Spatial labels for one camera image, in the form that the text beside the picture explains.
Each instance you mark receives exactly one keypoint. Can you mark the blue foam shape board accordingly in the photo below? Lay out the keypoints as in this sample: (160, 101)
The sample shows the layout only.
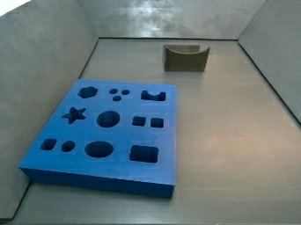
(110, 139)

